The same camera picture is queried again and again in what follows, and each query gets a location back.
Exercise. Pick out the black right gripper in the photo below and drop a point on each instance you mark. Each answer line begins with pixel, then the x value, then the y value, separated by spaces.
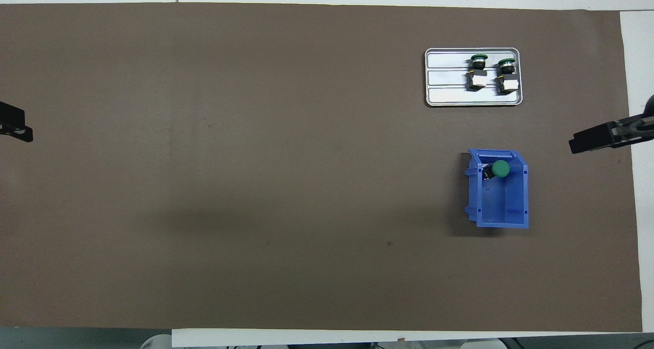
pixel 650 106

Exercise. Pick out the brown table mat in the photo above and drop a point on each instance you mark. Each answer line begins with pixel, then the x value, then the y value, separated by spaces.
pixel 306 185

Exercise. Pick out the green push button switch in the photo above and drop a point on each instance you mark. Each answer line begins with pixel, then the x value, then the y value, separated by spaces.
pixel 507 78
pixel 477 75
pixel 500 168

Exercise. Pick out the blue plastic bin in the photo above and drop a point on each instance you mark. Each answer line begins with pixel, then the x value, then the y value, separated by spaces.
pixel 503 206

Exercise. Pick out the grey metal tray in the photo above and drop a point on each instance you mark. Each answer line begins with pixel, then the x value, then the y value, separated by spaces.
pixel 444 83

